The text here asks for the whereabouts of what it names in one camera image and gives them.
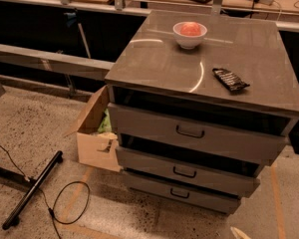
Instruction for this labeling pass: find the grey drawer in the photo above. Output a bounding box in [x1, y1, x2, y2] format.
[108, 103, 286, 165]
[123, 171, 240, 214]
[116, 146, 260, 197]

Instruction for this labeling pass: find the grey drawer cabinet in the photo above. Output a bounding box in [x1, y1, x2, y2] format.
[106, 11, 299, 200]

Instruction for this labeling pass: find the black snack bag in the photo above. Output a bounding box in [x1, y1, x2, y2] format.
[212, 68, 249, 92]

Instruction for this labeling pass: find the cardboard box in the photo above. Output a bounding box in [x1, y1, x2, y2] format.
[64, 87, 121, 172]

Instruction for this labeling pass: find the green bag in box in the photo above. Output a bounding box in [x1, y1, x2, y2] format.
[98, 109, 112, 133]

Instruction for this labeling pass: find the white ceramic bowl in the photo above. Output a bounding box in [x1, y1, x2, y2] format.
[173, 22, 207, 50]

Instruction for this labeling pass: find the red apple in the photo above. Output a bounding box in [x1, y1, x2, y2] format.
[180, 22, 201, 36]

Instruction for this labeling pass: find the black stand leg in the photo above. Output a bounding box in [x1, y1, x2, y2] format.
[2, 150, 63, 230]

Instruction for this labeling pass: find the black cable on floor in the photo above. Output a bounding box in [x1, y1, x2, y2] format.
[0, 137, 91, 239]

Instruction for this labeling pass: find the grey metal rail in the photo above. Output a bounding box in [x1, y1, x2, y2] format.
[0, 44, 114, 81]

